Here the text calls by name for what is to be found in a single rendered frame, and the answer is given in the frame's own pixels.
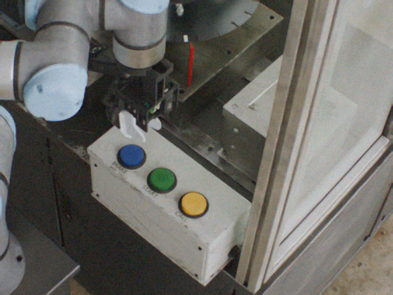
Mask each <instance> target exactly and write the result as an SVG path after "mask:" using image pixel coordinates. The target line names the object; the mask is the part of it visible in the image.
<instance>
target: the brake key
mask: <svg viewBox="0 0 393 295"><path fill-rule="evenodd" d="M120 160H121V162H122V163H123V164H125V165H127V166H137V165H139V164H140V163H141V161H142V160H143V152H142V150H141V149H140V147H139V146H137V145H127V146H125V147H124V148H122V150H121V152H120Z"/></svg>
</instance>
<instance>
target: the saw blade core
mask: <svg viewBox="0 0 393 295"><path fill-rule="evenodd" d="M259 1H260V0H254V1H253V0H184V1H174V0H169V2H168V8H167V19H166V42H173V43H174V36H176V38H175V42H176V43H189V42H197V38H198V40H199V41H205V40H209V39H213V38H216V37H219V35H220V36H221V35H225V34H228V33H229V32H231V31H232V30H235V29H236V28H238V27H240V26H241V25H242V24H244V23H245V22H246V21H247V20H248V19H249V18H250V16H251V15H252V14H254V12H255V10H256V8H257V7H258V4H259ZM245 12H246V13H245ZM232 22H233V23H234V24H232ZM215 31H217V32H218V34H219V35H218V34H217V33H216V32H215ZM184 35H187V38H188V41H185V38H184ZM195 35H197V36H198V37H197V38H196V37H195Z"/></svg>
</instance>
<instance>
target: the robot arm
mask: <svg viewBox="0 0 393 295"><path fill-rule="evenodd" d="M168 2H169V0H25V22H26V24H27V26H28V28H30V29H33V30H36V31H35V35H34V42H29V41H0V99H2V100H23V101H24V103H25V106H26V108H27V109H28V111H29V112H31V113H32V114H33V115H34V116H35V117H43V118H44V119H45V120H50V121H60V120H63V119H67V118H69V117H72V116H74V115H75V114H76V113H77V112H78V110H79V108H80V107H81V104H82V102H83V99H84V91H85V87H86V85H87V81H88V75H87V69H88V70H90V71H93V72H99V73H102V74H110V75H114V76H116V79H115V80H113V81H112V83H111V84H110V86H109V89H108V94H107V97H108V99H107V100H106V108H105V114H106V116H107V118H108V120H110V121H111V123H112V124H113V125H115V127H116V128H117V129H118V130H119V131H120V133H122V134H123V135H124V136H125V137H127V138H134V139H136V140H139V141H140V142H142V143H144V142H145V137H144V136H143V134H142V133H141V132H140V129H139V127H140V128H141V129H142V130H143V131H144V132H145V133H147V132H148V126H151V127H152V128H154V129H156V130H159V129H160V128H161V122H160V121H159V120H158V119H157V117H158V116H160V115H161V114H162V115H163V116H166V115H167V114H168V113H169V112H171V111H172V106H175V107H177V106H178V94H179V84H177V83H176V82H174V81H173V80H172V79H170V78H169V77H167V76H168V75H169V74H170V73H171V72H172V71H173V66H174V65H173V64H172V63H170V62H169V61H167V60H166V59H165V58H164V53H165V43H166V19H167V8H168ZM96 30H113V44H103V43H100V44H98V45H96V46H94V47H93V48H91V49H89V46H90V40H91V33H92V31H96ZM169 87H171V88H172V89H171V88H169ZM174 91H175V100H174V99H173V92H174ZM15 132H16V127H15V123H14V121H13V119H12V116H11V115H10V114H9V113H8V112H7V110H6V109H5V108H3V107H2V106H0V295H8V294H11V293H12V291H13V290H15V288H16V287H17V286H18V285H19V284H20V282H21V281H22V278H23V276H24V274H25V255H24V251H23V249H22V246H21V244H20V242H19V241H18V239H17V238H16V237H15V235H14V234H13V233H12V232H11V231H10V230H8V228H7V225H6V201H7V196H8V185H9V180H10V176H11V164H12V160H13V153H14V152H15Z"/></svg>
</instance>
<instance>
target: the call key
mask: <svg viewBox="0 0 393 295"><path fill-rule="evenodd" d="M205 208H206V200H205V197H204V196H203V195H201V194H199V193H197V192H190V193H188V194H186V195H185V196H184V197H183V199H182V209H183V211H184V212H186V213H187V214H189V215H192V216H196V215H199V214H202V213H203V212H204V210H205Z"/></svg>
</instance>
